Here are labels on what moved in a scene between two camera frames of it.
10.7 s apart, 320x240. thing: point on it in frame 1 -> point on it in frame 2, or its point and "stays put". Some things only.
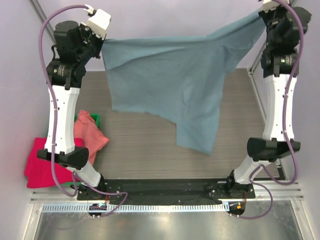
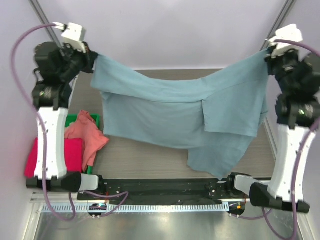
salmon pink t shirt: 93,139 stays put
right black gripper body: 265,16 -> 275,63
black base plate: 166,190 stays put
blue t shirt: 178,78 -> 215,118
